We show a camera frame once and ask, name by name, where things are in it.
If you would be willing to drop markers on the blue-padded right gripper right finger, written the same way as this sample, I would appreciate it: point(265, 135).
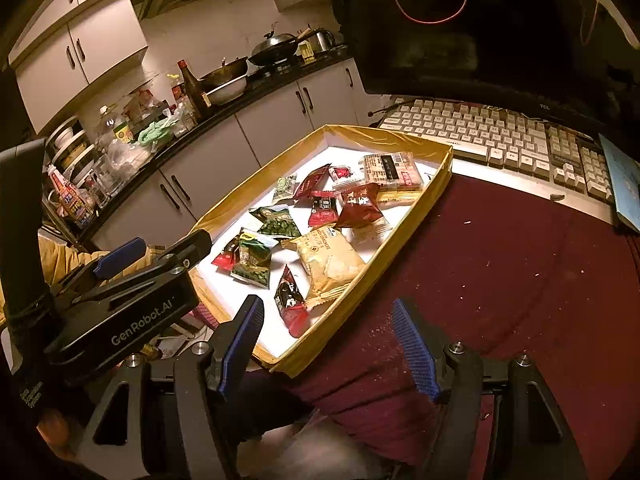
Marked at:
point(530, 437)

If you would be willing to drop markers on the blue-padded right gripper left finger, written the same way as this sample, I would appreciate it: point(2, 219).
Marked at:
point(170, 416)

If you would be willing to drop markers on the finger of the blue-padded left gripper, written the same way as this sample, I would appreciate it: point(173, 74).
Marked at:
point(119, 259)

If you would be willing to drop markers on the red black snack packet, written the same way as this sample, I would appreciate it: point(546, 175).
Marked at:
point(323, 208)

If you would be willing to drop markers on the dark red snack bag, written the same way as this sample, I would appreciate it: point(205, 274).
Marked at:
point(359, 206)

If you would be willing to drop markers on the clear cracker pack yellow edge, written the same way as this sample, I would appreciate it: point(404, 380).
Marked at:
point(397, 176)

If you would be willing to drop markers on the green white snack packet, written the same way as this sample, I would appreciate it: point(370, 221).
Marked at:
point(285, 189)

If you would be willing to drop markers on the red wrapper snack packet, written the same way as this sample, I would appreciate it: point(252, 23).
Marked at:
point(312, 182)

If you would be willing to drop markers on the white red snack packet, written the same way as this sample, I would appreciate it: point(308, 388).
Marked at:
point(339, 173)

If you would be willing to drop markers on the yellow sleeved forearm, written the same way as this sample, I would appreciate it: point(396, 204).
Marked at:
point(58, 260)

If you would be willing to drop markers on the person's hand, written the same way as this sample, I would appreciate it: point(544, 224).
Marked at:
point(61, 433)

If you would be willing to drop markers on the white lower cabinets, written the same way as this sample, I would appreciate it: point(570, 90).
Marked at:
point(188, 178)

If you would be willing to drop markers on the stack of plates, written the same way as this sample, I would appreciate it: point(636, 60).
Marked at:
point(70, 150)

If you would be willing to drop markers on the green cloth on counter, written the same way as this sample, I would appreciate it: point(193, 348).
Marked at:
point(156, 133)

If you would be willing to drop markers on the dark red table mat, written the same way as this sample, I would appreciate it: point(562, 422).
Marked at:
point(505, 272)

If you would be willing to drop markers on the green pea snack bag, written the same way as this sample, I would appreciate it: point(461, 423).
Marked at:
point(276, 222)

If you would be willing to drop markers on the red black packet front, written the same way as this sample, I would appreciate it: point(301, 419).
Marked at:
point(291, 304)

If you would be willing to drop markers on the dark glass bottle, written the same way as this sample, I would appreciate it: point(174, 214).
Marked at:
point(195, 91)

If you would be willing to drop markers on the yellow cardboard tray box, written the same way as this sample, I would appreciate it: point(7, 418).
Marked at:
point(377, 244)

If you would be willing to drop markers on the white upper cabinet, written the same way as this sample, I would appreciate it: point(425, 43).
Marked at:
point(69, 46)

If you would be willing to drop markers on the metal bowl on counter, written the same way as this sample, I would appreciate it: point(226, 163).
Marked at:
point(227, 82)

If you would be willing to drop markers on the tan chips bag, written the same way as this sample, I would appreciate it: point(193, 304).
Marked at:
point(330, 262)

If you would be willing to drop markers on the black wok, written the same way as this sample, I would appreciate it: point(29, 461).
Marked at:
point(277, 48)

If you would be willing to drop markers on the beige mechanical keyboard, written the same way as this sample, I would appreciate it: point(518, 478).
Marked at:
point(507, 140)

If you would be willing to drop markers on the blue book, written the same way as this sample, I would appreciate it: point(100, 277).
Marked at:
point(625, 178)

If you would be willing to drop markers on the metal kettle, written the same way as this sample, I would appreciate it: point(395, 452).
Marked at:
point(321, 40)

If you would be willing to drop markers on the black computer monitor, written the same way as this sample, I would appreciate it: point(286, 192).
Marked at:
point(578, 57)

